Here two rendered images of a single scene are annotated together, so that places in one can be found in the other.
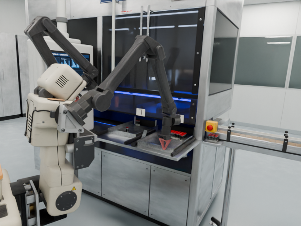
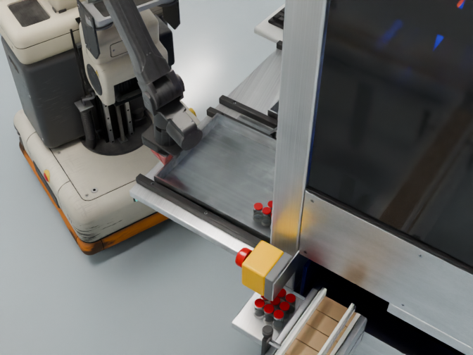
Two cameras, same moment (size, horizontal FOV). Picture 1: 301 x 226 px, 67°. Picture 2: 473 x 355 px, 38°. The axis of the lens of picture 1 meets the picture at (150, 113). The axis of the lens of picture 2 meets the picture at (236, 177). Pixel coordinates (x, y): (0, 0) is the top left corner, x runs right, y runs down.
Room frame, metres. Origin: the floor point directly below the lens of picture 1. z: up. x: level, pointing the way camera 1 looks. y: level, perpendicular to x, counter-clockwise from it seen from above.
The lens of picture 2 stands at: (1.58, -1.20, 2.12)
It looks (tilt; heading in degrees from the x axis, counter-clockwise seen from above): 49 degrees down; 95
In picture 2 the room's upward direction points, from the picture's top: straight up
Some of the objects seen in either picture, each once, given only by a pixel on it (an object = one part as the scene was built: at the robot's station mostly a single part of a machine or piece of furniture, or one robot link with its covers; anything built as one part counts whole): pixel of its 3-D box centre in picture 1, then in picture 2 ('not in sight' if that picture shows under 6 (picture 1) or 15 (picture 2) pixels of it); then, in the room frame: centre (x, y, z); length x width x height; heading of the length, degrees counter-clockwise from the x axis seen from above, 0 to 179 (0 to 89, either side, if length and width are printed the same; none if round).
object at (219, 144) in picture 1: (213, 141); (276, 318); (1.60, -0.48, 0.87); 0.14 x 0.13 x 0.02; 150
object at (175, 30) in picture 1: (173, 52); not in sight; (1.73, -0.15, 1.51); 0.43 x 0.01 x 0.59; 60
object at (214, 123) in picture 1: (212, 126); (265, 270); (1.57, -0.44, 1.00); 0.08 x 0.07 x 0.07; 150
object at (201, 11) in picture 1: (196, 68); not in sight; (1.62, -0.31, 1.40); 0.04 x 0.01 x 0.80; 60
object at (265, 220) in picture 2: (173, 135); (284, 194); (1.61, -0.17, 0.90); 0.18 x 0.02 x 0.05; 61
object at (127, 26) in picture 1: (123, 51); not in sight; (1.95, 0.24, 1.51); 0.47 x 0.01 x 0.59; 60
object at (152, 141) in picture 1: (166, 140); (244, 176); (1.51, -0.12, 0.90); 0.34 x 0.26 x 0.04; 151
